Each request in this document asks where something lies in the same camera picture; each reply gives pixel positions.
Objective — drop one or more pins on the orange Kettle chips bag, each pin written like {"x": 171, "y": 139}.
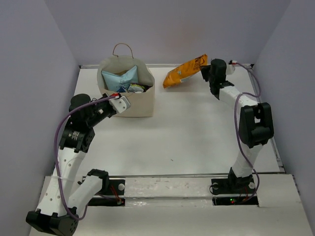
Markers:
{"x": 185, "y": 70}

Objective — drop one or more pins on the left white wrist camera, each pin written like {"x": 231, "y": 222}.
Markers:
{"x": 120, "y": 104}

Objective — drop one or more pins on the blue potato chips bag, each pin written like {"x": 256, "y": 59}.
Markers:
{"x": 122, "y": 90}

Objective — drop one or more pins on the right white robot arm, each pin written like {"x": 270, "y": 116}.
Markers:
{"x": 253, "y": 126}

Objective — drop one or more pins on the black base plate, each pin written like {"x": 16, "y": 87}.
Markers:
{"x": 225, "y": 195}
{"x": 112, "y": 196}

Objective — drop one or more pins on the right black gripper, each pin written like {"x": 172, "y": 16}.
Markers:
{"x": 205, "y": 69}

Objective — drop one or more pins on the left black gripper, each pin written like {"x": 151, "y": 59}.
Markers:
{"x": 109, "y": 103}

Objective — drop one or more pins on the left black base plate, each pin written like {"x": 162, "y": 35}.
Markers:
{"x": 112, "y": 196}

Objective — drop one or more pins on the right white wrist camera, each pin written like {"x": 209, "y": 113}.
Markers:
{"x": 230, "y": 67}

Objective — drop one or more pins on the light blue brown snack bag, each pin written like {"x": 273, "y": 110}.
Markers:
{"x": 115, "y": 82}

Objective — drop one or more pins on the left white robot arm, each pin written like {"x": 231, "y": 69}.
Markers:
{"x": 60, "y": 210}

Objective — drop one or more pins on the beige paper bag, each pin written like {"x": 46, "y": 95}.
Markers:
{"x": 142, "y": 104}

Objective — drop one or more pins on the purple snack bag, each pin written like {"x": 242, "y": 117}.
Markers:
{"x": 137, "y": 88}

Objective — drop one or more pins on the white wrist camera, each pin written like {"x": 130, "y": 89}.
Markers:
{"x": 120, "y": 104}
{"x": 230, "y": 67}

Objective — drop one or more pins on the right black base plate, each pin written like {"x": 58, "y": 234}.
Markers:
{"x": 225, "y": 195}

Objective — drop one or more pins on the silver metal rail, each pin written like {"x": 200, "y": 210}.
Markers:
{"x": 172, "y": 175}

